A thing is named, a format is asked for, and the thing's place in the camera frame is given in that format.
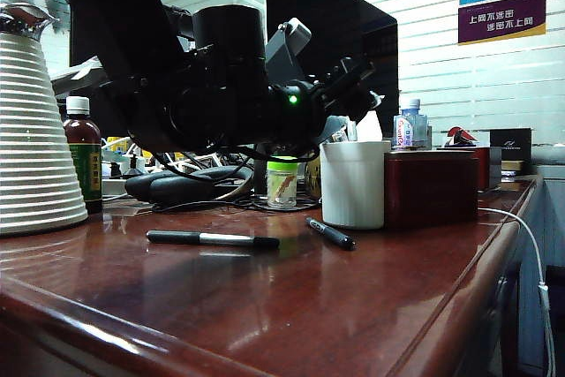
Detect grey model airplane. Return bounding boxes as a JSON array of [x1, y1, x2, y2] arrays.
[[51, 57, 110, 94]]

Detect white folded tissue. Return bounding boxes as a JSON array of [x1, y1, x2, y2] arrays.
[[356, 110, 384, 143]]

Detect white ribbed pen holder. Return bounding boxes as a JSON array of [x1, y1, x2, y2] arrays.
[[320, 140, 393, 231]]

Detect yellow box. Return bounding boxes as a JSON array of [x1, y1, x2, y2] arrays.
[[107, 136, 133, 154]]

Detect large black monitor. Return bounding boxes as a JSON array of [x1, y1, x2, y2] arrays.
[[264, 0, 401, 131]]

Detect white charging cable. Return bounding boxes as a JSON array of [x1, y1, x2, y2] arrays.
[[478, 207, 558, 377]]

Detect clear water bottle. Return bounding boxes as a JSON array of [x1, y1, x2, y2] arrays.
[[393, 99, 430, 151]]

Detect black and silver pen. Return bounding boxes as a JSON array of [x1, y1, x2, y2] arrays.
[[146, 230, 282, 250]]

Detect brown bottle white cap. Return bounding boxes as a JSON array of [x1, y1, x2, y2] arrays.
[[64, 96, 104, 215]]

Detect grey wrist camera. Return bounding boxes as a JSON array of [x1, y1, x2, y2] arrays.
[[263, 17, 313, 87]]

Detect white ribbed thermos jug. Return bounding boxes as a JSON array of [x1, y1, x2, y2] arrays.
[[0, 3, 89, 237]]

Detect black marker pen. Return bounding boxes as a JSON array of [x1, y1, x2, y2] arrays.
[[305, 216, 357, 253]]

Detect black padded headphones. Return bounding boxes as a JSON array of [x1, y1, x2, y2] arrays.
[[124, 166, 255, 207]]

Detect yellow patterned cup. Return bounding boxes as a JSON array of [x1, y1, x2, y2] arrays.
[[304, 154, 323, 200]]

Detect white power strip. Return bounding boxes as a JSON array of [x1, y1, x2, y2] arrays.
[[102, 154, 154, 195]]

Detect black gift box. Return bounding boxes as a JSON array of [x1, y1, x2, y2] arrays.
[[489, 128, 533, 177]]

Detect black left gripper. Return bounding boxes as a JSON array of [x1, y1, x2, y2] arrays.
[[267, 57, 386, 151]]

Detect small dark red box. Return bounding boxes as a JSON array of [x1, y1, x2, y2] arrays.
[[472, 147, 504, 192]]

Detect red desk ornament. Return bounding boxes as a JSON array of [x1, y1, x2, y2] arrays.
[[443, 125, 480, 149]]

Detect purple and white poster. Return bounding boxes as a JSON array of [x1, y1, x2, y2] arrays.
[[457, 0, 549, 46]]

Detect clear jar green lid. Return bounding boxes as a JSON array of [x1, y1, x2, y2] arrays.
[[266, 154, 299, 210]]

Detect black wire coaster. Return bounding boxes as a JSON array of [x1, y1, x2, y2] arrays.
[[252, 194, 323, 213]]

